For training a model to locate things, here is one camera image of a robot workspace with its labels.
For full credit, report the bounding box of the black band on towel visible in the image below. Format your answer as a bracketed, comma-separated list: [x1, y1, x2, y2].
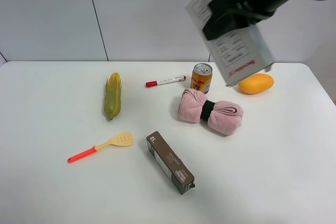
[200, 100, 215, 121]

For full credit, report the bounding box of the gold drink can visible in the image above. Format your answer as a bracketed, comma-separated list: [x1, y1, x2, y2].
[191, 63, 213, 94]

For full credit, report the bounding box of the toy spatula red handle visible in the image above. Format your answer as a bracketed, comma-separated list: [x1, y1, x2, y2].
[67, 131, 134, 163]

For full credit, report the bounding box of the yellow mango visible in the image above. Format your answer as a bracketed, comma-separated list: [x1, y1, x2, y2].
[238, 73, 274, 94]

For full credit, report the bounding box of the corn cob with husk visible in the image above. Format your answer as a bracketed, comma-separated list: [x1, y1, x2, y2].
[103, 72, 122, 121]

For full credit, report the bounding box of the white carton box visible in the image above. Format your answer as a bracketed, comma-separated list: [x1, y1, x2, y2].
[186, 0, 275, 87]

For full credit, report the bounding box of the brown carton box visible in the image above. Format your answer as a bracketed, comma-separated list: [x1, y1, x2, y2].
[146, 131, 195, 195]

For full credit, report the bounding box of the pink rolled towel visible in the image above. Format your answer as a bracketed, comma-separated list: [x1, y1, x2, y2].
[178, 88, 244, 135]

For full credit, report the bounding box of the red white marker pen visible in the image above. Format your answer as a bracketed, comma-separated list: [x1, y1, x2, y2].
[145, 76, 186, 88]

